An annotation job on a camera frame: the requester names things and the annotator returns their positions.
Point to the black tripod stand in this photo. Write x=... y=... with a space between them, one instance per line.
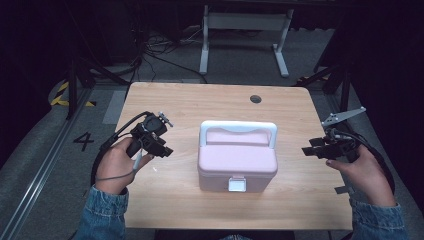
x=74 y=86
x=343 y=83

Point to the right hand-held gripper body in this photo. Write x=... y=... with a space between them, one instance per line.
x=338 y=146

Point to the white metal desk frame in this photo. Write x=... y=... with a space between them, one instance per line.
x=246 y=21

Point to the person's right hand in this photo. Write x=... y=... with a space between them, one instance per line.
x=363 y=176

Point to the yellow black floor tape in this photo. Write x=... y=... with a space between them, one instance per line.
x=60 y=99

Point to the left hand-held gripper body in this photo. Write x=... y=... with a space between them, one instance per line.
x=150 y=126

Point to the metal floor rail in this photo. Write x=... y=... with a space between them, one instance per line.
x=40 y=170

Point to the person's left hand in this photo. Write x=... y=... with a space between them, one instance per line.
x=115 y=166

